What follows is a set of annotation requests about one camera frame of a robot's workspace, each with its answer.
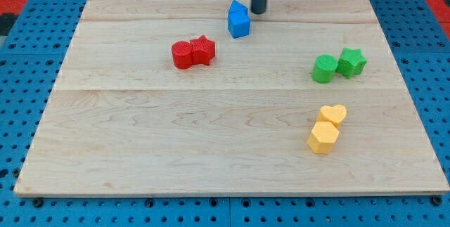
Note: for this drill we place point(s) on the green star block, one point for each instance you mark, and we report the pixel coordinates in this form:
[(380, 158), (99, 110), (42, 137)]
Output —
[(351, 62)]

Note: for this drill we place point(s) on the green cylinder block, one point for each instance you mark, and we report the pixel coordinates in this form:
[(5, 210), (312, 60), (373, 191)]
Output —
[(324, 69)]

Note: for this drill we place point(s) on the yellow heart block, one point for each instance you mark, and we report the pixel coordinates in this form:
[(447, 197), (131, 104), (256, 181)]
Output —
[(334, 114)]

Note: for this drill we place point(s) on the red star block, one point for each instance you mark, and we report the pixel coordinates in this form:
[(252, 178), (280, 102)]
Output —
[(203, 50)]

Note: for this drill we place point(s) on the light wooden board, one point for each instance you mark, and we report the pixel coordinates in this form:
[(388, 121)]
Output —
[(123, 121)]

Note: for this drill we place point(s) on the blue triangle block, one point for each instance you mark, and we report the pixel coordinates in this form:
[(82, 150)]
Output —
[(237, 6)]

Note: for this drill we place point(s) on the blue cube block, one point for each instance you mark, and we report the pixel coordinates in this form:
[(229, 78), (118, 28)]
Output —
[(238, 24)]

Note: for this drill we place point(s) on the yellow hexagon block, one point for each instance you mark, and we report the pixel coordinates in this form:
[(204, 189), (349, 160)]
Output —
[(323, 137)]

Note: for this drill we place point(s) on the red cylinder block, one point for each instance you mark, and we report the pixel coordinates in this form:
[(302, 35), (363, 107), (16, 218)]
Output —
[(182, 54)]

